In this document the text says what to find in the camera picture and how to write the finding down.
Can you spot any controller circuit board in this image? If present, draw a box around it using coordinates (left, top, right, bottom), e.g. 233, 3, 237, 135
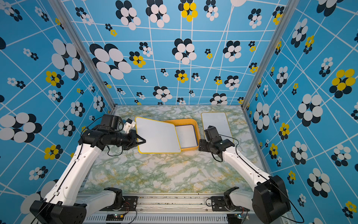
227, 214, 246, 224
106, 213, 125, 222

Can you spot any aluminium frame post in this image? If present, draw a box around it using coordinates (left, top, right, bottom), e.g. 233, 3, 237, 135
49, 1, 115, 111
242, 0, 300, 110

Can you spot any yellow plastic storage box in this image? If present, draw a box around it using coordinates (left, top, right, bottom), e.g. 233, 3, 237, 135
165, 119, 200, 145

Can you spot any left controller circuit board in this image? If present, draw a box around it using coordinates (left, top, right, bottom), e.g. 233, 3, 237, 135
106, 213, 125, 222

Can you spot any right aluminium frame post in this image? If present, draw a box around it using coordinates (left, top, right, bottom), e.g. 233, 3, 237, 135
242, 0, 300, 110

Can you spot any blue framed whiteboard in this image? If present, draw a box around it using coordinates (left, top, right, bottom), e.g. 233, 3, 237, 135
176, 125, 198, 151

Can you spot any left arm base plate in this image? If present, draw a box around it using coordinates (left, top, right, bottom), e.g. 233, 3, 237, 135
100, 196, 139, 211

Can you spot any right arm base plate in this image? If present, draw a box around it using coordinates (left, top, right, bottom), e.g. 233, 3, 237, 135
210, 196, 250, 212

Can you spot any left aluminium frame post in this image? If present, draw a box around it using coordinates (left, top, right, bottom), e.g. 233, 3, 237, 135
49, 1, 115, 111

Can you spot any yellow framed whiteboard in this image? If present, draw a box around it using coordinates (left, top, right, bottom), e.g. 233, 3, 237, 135
201, 112, 232, 140
135, 117, 181, 154

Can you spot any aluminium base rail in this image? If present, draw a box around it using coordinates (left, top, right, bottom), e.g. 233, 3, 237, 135
82, 194, 261, 224

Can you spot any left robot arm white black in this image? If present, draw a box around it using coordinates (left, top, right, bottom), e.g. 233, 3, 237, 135
30, 125, 146, 224

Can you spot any right controller circuit board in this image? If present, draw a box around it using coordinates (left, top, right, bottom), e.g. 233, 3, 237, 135
227, 214, 246, 224

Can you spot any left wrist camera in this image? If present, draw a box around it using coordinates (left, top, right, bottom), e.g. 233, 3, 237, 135
98, 114, 136, 133

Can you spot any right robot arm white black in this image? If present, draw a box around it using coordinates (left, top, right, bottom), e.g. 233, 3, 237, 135
199, 139, 291, 224

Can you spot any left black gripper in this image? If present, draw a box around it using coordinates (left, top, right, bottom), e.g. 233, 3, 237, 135
111, 128, 148, 149

